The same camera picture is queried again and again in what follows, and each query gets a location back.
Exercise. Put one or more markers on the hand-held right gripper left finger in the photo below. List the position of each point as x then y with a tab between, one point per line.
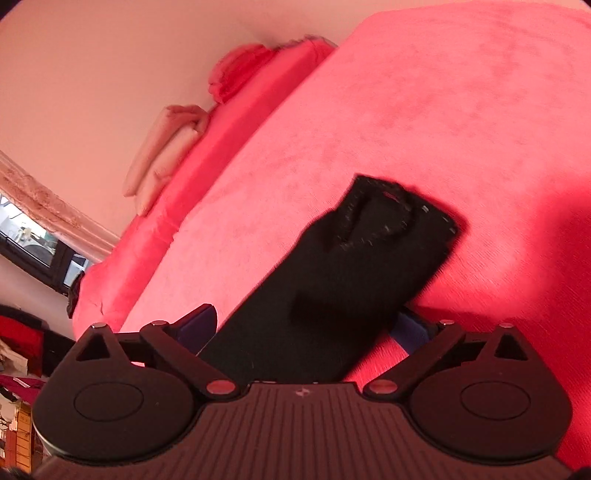
203	328

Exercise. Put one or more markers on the bed with coral pink sheet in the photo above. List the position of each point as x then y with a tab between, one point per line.
203	175

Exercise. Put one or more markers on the dark framed window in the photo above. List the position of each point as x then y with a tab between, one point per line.
32	249

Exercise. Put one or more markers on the folded red blanket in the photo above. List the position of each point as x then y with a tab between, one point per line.
240	74

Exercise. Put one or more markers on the magenta garment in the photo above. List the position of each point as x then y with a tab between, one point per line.
21	386

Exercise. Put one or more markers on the pale pink pillow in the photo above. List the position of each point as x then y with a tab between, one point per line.
152	152
173	177

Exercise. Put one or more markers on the pale pink curtain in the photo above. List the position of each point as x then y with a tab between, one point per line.
51	207

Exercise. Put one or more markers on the red padded jacket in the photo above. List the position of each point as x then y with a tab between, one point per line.
21	339

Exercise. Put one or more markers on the orange wooden rack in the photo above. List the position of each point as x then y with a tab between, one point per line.
16	436

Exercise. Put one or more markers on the black knit pants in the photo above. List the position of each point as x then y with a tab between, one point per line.
323	277

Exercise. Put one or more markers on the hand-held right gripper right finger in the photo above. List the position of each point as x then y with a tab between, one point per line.
411	331

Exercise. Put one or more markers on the dark cloth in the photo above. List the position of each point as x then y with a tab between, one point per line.
75	295

